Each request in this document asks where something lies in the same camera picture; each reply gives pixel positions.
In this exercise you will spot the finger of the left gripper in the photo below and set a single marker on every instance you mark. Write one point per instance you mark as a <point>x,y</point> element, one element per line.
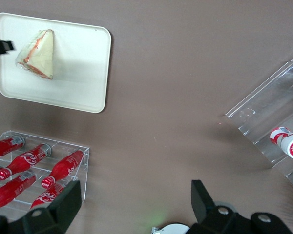
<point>0,47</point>

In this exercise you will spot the triangular sandwich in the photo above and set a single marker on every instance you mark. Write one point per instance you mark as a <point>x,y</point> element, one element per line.
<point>42,56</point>

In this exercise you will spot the clear acrylic bottle rack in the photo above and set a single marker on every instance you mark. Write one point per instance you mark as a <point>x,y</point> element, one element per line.
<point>80,175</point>

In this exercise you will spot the red cola bottle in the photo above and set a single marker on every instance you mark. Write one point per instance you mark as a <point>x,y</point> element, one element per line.
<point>27,159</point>
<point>5,148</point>
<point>50,195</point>
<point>12,190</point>
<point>68,165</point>

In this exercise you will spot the red white yogurt bottle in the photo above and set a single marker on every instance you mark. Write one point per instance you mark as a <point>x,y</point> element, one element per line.
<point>288,142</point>

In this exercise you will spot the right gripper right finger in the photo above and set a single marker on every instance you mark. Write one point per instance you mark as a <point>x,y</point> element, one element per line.
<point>205,204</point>

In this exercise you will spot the clear acrylic stepped stand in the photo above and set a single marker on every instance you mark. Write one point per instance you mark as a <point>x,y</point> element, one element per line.
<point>278,97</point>

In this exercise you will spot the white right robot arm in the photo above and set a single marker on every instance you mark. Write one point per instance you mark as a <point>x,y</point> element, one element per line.
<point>173,229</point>

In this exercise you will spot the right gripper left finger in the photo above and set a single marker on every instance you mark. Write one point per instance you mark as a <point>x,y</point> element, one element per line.
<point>61,202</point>

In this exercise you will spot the cream plastic tray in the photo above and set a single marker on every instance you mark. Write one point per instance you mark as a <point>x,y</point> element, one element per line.
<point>83,73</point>

